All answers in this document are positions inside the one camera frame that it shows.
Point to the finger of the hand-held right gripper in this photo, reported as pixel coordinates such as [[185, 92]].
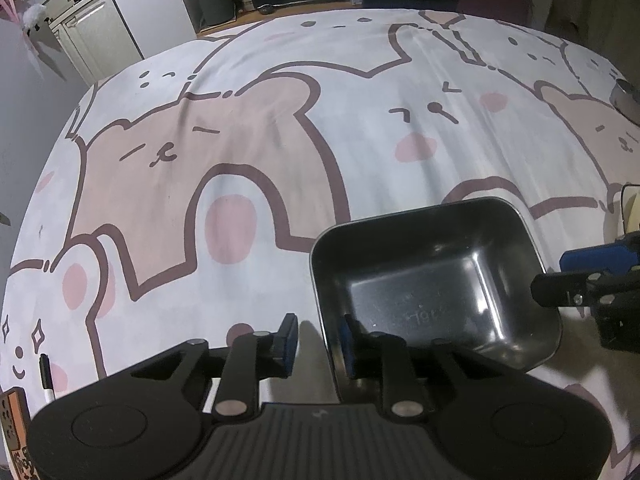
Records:
[[595, 259], [560, 290]]

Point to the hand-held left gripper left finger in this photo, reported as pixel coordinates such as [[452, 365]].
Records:
[[286, 345]]

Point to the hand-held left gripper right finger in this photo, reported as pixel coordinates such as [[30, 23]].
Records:
[[347, 347]]

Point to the rectangular steel container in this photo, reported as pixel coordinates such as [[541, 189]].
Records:
[[430, 285]]

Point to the round steel bowl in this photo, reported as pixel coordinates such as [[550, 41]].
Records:
[[627, 100]]

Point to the cartoon bear printed tablecloth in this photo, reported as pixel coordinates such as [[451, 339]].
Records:
[[250, 135]]

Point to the black marker pen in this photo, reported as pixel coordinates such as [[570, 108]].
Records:
[[47, 377]]

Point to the orange printed box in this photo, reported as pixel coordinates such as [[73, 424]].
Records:
[[15, 435]]

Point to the small black object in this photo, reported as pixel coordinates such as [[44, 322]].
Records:
[[265, 9]]

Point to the grey trash can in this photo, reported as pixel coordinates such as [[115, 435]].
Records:
[[215, 5]]

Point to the white base cabinets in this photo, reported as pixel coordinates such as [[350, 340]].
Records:
[[95, 40]]

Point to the white fluffy ornament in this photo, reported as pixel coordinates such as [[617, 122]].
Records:
[[34, 15]]

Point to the pink ribbon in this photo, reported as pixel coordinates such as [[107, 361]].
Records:
[[11, 10]]

